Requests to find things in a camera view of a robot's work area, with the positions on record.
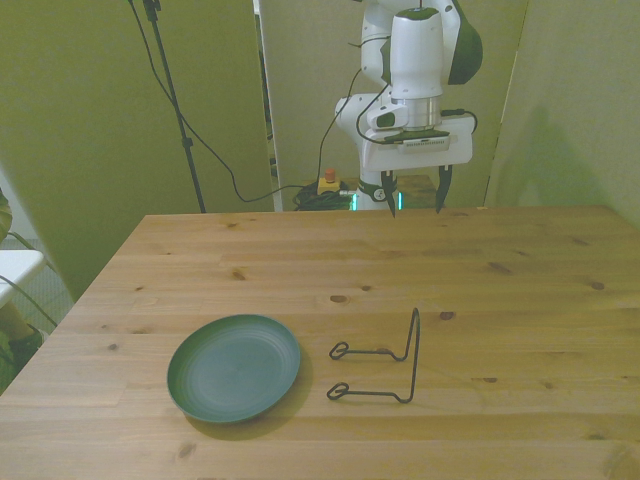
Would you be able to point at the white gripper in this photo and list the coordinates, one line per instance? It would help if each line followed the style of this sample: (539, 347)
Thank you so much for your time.
(460, 145)

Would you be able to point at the green round plate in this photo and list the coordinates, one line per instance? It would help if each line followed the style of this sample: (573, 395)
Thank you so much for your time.
(232, 370)

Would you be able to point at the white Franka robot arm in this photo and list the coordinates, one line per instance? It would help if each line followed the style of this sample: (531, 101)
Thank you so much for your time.
(415, 50)

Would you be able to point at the red emergency stop button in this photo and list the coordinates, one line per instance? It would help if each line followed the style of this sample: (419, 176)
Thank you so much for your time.
(327, 186)

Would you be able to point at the beige partition panel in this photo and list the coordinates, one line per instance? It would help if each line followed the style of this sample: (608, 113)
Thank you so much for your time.
(75, 125)
(575, 100)
(300, 100)

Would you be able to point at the white stool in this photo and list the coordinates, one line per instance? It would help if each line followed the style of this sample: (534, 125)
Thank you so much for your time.
(20, 265)

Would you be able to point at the green house plant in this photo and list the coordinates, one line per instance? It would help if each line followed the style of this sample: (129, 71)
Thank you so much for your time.
(5, 215)

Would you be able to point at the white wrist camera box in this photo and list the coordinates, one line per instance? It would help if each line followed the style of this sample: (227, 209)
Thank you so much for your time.
(425, 146)

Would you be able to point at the black camera tripod pole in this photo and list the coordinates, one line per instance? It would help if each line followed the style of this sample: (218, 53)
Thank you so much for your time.
(176, 100)

